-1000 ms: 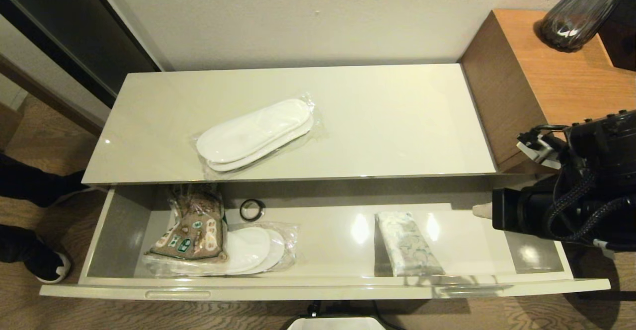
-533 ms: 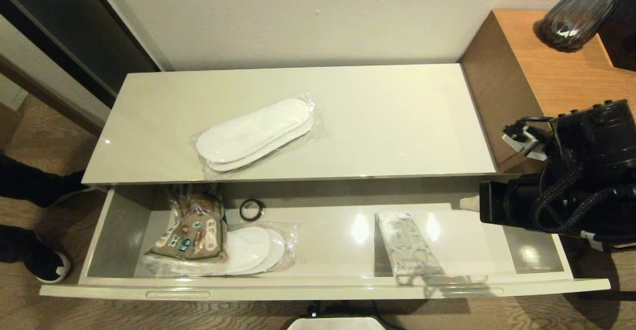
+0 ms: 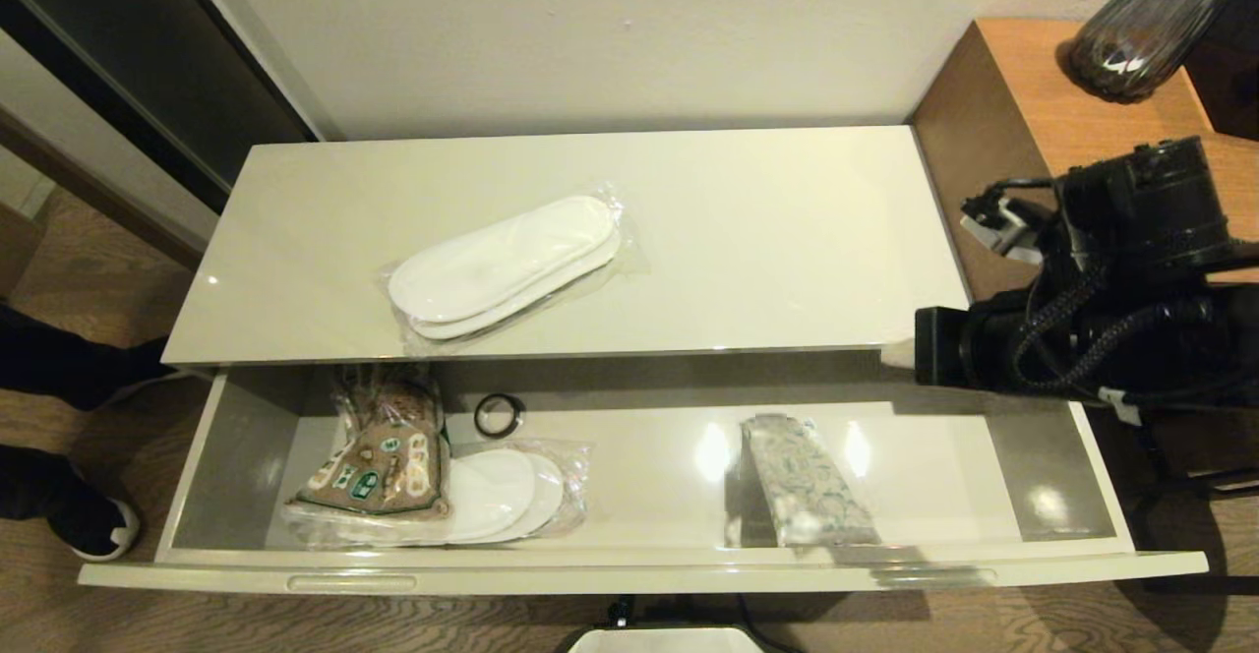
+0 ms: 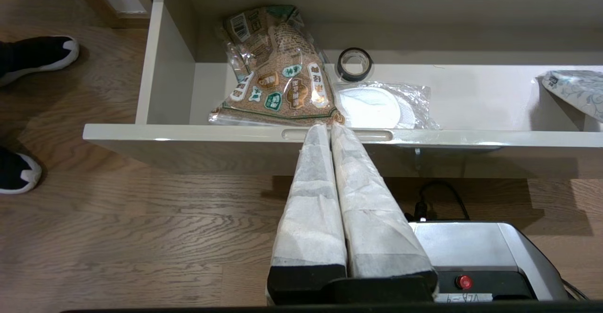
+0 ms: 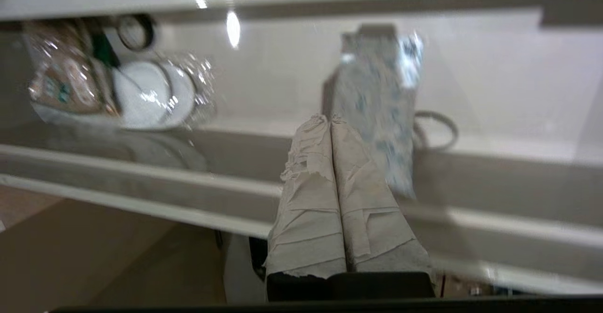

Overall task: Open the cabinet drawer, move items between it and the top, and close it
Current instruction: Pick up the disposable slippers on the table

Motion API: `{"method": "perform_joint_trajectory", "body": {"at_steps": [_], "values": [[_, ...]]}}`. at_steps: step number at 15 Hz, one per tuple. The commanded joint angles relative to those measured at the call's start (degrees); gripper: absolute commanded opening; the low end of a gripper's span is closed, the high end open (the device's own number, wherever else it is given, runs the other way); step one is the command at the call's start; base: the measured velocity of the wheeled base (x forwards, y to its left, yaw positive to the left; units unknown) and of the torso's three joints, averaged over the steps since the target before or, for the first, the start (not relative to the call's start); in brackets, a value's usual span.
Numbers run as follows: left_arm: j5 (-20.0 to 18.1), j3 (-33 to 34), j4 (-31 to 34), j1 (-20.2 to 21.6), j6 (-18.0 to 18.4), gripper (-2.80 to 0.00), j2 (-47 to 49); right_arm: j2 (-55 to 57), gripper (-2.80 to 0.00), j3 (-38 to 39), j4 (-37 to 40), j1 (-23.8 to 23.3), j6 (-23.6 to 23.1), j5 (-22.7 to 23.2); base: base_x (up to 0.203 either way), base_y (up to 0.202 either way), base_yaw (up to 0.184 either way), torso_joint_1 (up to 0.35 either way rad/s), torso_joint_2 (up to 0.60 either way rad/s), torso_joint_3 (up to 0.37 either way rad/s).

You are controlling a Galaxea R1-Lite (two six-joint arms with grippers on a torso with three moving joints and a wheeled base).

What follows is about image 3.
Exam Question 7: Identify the blue patterned tissue pack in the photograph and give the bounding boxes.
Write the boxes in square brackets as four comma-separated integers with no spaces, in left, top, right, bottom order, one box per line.
[728,414,881,548]

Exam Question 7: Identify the black white-soled shoe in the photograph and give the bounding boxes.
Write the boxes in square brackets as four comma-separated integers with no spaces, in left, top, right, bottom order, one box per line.
[49,496,139,564]

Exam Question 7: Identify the dark door panel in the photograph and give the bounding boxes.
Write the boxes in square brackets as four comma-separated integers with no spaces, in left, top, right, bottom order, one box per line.
[0,0,321,216]

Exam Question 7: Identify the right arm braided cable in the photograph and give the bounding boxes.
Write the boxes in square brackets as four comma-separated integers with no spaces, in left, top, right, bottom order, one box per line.
[1013,265,1221,393]

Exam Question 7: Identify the black box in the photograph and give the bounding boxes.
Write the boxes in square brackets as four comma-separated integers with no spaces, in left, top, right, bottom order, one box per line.
[1183,0,1259,143]

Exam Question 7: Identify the dark ribbed glass vase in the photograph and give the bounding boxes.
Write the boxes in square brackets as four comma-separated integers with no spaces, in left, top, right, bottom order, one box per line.
[1067,0,1255,103]

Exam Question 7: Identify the brown wooden side table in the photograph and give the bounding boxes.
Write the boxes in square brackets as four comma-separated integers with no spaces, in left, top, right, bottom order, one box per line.
[910,19,1259,344]

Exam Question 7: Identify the white cabinet drawer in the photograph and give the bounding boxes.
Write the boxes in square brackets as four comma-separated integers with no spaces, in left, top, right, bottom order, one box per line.
[79,343,1209,597]

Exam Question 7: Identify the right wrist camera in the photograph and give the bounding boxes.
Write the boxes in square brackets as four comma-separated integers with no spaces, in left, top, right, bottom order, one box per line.
[959,196,1049,266]

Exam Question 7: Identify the black base cable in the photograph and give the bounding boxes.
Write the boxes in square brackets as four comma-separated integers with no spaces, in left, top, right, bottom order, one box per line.
[608,594,778,653]

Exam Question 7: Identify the grey wood-trimmed door frame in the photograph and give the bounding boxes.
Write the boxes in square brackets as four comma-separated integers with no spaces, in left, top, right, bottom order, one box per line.
[0,29,222,270]

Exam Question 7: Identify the black trouser leg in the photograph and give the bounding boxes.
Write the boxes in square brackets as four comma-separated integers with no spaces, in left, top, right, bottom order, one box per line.
[0,445,109,536]
[0,304,188,413]

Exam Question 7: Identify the brown snack bag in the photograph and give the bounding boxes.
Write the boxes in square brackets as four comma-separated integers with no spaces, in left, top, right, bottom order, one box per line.
[285,363,453,526]

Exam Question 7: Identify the black tape roll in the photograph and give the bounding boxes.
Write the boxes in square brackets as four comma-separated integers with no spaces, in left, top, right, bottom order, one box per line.
[474,393,525,438]

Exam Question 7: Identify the packaged white slippers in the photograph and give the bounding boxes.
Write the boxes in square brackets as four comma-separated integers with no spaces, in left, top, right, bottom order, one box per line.
[379,181,650,344]
[285,437,591,548]

